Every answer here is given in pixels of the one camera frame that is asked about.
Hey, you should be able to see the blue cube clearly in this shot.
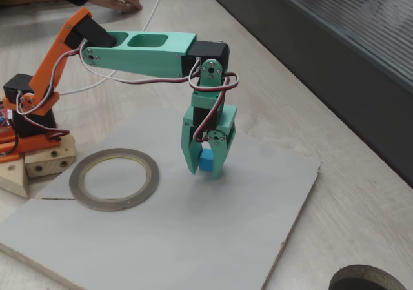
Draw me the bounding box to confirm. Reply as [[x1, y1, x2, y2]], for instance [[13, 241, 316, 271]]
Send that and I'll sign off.
[[199, 148, 215, 172]]

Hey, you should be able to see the grey chipboard panel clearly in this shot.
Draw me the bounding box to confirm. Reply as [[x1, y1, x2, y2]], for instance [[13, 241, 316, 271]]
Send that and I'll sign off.
[[0, 104, 323, 290]]

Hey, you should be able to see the ribbed translucent desk partition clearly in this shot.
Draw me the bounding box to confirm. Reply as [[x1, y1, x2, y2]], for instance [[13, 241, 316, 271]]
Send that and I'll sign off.
[[196, 0, 413, 189]]

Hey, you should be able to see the wooden base block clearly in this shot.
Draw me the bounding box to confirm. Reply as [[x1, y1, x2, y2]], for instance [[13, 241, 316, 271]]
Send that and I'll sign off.
[[24, 134, 77, 178]]

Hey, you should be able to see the pale wooden wedge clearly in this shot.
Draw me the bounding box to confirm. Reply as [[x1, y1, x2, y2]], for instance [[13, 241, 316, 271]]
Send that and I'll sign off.
[[0, 156, 29, 198]]

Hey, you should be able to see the white USB cable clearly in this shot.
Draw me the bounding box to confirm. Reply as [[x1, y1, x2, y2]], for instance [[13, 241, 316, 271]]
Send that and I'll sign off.
[[57, 0, 170, 96]]

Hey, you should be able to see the grey ring of tape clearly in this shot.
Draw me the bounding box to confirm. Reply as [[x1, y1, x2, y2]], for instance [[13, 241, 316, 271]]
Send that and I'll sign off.
[[68, 147, 160, 212]]

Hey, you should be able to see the orange circuit board mount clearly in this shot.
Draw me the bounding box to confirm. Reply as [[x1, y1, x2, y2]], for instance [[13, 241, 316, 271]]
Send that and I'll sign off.
[[0, 127, 19, 165]]

